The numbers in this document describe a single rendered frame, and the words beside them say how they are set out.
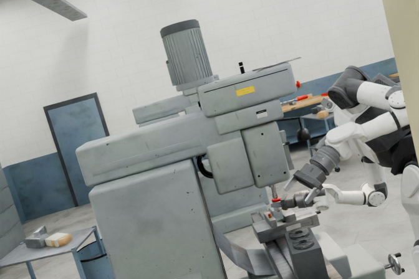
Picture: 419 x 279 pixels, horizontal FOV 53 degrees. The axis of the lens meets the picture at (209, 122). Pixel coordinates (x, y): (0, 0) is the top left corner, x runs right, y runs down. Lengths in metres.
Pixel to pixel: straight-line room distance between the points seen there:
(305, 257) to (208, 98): 0.83
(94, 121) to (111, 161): 6.72
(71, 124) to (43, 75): 1.12
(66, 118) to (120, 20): 2.22
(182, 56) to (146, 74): 6.63
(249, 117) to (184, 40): 0.49
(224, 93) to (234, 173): 0.40
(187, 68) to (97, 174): 0.67
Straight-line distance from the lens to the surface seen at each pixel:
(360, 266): 2.45
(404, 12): 0.44
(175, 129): 2.05
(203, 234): 2.05
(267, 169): 2.14
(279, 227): 2.41
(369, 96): 1.72
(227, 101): 2.03
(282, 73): 2.07
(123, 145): 2.08
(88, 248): 4.49
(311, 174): 1.56
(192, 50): 2.06
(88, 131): 8.86
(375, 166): 2.20
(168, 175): 1.97
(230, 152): 2.07
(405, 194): 1.83
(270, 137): 2.11
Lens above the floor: 1.95
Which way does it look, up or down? 7 degrees down
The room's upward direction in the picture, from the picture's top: 16 degrees counter-clockwise
